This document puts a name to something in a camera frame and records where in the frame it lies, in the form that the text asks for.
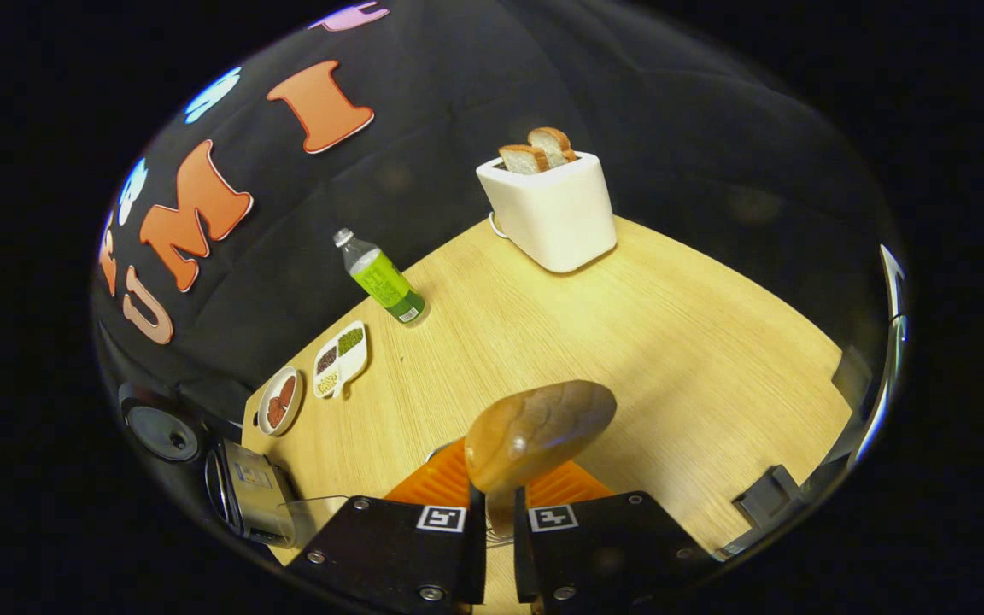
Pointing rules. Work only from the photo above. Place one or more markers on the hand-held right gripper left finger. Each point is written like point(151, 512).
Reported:
point(389, 555)

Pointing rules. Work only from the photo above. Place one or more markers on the green label water bottle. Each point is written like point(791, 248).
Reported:
point(385, 282)

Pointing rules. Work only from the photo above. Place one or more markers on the black backdrop cloth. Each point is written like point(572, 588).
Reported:
point(458, 85)

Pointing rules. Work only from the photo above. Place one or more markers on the wooden spoon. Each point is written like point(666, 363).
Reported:
point(535, 431)

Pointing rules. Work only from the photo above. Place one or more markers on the white plate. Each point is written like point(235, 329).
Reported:
point(263, 414)

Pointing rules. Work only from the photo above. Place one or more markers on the grey table clamp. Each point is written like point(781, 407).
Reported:
point(765, 500)

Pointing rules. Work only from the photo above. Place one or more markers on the white toaster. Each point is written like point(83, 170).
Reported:
point(552, 213)

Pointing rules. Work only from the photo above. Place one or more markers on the rice cooker with black lid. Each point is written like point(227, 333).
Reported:
point(253, 491)

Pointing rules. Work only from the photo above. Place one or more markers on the bread slice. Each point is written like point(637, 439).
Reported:
point(524, 159)
point(553, 143)

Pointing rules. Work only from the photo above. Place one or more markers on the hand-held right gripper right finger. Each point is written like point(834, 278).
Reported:
point(612, 555)

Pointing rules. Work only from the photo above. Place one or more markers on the brown meat piece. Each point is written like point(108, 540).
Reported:
point(287, 390)
point(275, 412)

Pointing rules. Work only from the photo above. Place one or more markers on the white divided bean dish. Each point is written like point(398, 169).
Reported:
point(358, 359)

